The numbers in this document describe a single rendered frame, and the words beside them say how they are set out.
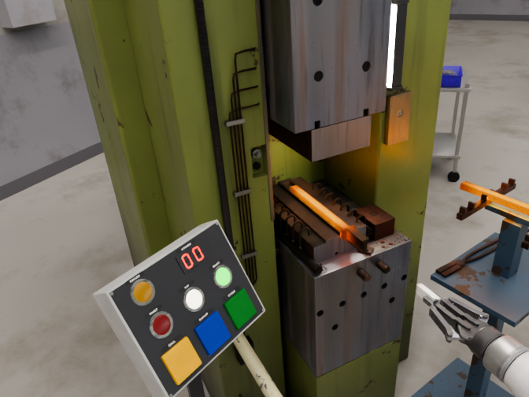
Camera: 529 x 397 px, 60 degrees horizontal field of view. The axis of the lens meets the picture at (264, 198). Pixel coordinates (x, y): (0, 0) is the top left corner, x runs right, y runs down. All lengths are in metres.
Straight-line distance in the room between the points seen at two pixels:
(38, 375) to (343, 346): 1.61
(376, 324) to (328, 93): 0.88
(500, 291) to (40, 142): 4.00
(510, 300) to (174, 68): 1.24
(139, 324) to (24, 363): 1.79
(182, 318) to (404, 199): 1.02
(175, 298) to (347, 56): 0.74
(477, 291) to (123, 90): 1.35
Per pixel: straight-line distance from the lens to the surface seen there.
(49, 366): 2.72
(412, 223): 1.89
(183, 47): 1.19
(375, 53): 1.30
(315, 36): 1.18
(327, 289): 1.47
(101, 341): 2.72
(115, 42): 1.61
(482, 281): 1.73
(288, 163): 1.84
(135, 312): 1.05
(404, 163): 1.72
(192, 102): 1.23
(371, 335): 1.76
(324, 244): 1.44
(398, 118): 1.59
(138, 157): 1.71
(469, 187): 1.71
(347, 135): 1.32
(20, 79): 4.55
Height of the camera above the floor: 1.81
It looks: 29 degrees down
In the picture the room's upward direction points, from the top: 5 degrees counter-clockwise
